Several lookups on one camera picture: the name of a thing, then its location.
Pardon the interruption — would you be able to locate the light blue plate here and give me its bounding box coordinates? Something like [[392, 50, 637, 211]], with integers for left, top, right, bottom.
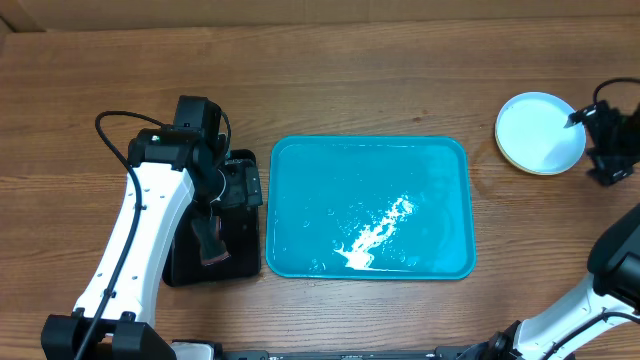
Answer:
[[494, 92, 587, 176]]

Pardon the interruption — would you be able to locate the pink and green sponge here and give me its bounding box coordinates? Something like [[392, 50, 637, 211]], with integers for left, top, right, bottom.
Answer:
[[191, 217, 230, 266]]

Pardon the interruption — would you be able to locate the yellow-green plate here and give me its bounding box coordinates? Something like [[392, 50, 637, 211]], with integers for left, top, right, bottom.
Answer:
[[494, 134, 545, 176]]

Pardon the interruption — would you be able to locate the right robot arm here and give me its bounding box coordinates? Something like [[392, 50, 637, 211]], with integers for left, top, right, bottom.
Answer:
[[458, 100, 639, 359]]

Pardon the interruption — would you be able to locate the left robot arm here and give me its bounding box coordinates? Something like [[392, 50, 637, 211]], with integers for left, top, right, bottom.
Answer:
[[41, 95, 263, 360]]

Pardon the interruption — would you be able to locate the black plastic tray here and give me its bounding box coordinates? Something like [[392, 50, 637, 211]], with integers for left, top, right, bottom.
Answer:
[[162, 148, 263, 288]]

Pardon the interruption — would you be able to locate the teal plastic tray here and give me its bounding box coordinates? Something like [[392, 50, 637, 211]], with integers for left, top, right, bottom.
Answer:
[[265, 135, 477, 281]]

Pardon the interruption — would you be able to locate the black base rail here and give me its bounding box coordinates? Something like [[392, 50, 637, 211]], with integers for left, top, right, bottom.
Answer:
[[170, 340, 506, 360]]

